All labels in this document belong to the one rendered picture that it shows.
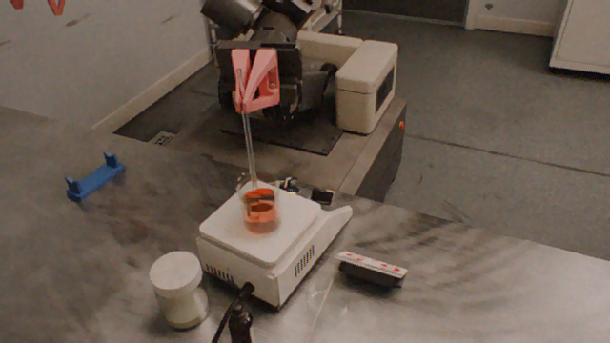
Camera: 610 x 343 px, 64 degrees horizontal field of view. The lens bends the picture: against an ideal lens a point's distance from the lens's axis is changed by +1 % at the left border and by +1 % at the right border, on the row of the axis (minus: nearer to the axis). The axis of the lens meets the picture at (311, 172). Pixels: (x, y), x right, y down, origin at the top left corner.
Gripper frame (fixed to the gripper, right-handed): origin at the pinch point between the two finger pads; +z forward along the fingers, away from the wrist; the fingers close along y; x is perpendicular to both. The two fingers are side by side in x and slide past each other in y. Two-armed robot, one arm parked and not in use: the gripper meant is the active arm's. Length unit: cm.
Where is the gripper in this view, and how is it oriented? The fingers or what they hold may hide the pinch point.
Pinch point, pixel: (243, 104)
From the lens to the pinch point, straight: 53.5
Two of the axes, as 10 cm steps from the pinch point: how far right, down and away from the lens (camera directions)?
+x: 0.3, 7.8, 6.2
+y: 9.9, 0.6, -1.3
